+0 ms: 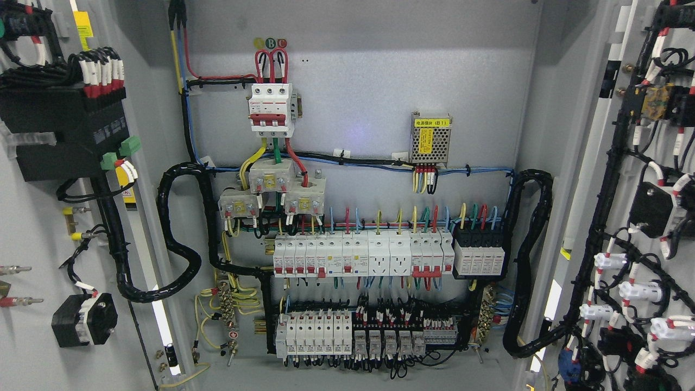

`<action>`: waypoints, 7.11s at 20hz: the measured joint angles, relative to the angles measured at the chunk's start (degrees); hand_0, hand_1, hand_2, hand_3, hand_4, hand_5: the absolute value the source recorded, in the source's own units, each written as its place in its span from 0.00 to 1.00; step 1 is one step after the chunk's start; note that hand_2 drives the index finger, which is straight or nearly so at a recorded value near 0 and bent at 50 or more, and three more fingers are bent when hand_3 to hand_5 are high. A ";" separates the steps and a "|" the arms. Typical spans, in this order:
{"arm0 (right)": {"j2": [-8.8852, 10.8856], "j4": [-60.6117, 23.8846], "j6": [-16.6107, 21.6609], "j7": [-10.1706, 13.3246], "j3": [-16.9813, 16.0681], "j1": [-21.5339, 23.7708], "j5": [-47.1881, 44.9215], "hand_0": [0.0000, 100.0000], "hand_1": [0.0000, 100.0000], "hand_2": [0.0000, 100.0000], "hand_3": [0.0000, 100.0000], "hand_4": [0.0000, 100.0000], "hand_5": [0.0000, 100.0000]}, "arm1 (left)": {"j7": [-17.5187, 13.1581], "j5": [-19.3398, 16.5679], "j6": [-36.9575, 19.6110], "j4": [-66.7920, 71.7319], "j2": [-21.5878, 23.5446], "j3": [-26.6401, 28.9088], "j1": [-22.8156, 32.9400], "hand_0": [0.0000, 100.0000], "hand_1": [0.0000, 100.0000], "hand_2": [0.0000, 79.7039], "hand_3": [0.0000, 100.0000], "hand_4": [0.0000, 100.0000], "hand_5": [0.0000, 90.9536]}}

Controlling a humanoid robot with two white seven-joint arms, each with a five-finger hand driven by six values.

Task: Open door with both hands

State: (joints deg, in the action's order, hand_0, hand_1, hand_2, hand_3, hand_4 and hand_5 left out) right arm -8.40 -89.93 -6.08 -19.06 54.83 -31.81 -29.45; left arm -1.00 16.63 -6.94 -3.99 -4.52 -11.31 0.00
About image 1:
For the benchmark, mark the grey cabinet door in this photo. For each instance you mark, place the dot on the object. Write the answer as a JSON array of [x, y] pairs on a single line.
[[610, 299], [34, 233]]

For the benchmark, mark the white current transformer middle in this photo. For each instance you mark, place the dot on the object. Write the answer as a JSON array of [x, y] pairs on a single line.
[[268, 176]]

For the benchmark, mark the white breaker row upper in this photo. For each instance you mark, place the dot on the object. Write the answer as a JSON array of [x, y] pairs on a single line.
[[364, 253]]

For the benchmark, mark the metal mesh power supply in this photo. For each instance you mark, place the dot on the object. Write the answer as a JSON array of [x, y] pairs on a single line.
[[430, 138]]

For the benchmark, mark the red white main breaker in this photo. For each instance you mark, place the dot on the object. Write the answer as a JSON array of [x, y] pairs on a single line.
[[272, 112]]

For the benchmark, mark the white current transformer left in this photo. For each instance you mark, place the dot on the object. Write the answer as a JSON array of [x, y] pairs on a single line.
[[237, 203]]

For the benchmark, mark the black surge protector block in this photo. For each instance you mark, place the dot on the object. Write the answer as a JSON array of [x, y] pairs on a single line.
[[479, 254]]

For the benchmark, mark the relay and breaker row lower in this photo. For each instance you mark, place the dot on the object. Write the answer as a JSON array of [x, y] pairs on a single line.
[[364, 334]]

